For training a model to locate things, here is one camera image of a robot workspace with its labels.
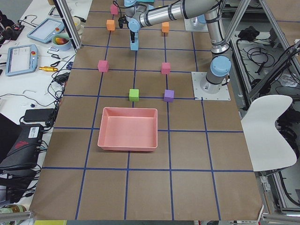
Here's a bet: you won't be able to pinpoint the purple foam block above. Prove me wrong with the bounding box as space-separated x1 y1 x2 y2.
163 90 174 103

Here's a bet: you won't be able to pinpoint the scissors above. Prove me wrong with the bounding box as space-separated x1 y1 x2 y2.
50 55 69 68

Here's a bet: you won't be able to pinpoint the beige bowl with lemon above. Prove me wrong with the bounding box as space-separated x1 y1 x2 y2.
72 16 83 35

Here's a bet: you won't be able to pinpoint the red foam block corner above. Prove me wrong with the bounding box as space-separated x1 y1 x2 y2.
110 4 119 15

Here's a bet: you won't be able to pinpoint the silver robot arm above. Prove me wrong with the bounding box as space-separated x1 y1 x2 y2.
113 0 232 94

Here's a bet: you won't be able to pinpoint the red foam block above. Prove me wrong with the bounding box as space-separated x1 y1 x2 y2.
97 60 109 72
161 62 171 75

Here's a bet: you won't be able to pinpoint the orange foam block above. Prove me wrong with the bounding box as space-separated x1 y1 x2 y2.
106 19 116 31
161 22 170 33

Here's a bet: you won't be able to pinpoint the green foam block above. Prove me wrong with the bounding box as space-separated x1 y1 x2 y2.
129 89 139 102

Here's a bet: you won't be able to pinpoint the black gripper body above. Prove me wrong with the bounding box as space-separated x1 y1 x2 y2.
118 15 136 32

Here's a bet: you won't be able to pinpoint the pink plastic tray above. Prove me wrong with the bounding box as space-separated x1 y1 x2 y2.
97 107 158 151

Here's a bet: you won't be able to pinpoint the light blue foam block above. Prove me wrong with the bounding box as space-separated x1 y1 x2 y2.
130 32 139 45

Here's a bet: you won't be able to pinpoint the blue teach pendant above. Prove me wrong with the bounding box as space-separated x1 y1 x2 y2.
5 44 38 76
27 18 65 43

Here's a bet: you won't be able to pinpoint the white chair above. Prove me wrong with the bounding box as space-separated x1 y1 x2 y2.
241 95 297 172

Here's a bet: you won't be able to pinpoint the red foam block far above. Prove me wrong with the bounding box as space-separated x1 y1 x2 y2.
97 60 109 72

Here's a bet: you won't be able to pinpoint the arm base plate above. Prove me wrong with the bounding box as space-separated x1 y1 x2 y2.
191 72 231 101
184 16 208 32

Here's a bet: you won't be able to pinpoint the black power adapter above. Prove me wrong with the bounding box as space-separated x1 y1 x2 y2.
23 108 54 122

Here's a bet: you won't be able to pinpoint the yellow handled tool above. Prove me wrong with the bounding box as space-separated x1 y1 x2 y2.
39 67 58 72

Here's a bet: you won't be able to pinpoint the green bowl with fruit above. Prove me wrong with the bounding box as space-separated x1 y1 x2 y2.
52 33 72 51

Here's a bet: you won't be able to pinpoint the orange foam block front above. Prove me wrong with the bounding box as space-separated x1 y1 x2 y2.
106 19 116 31

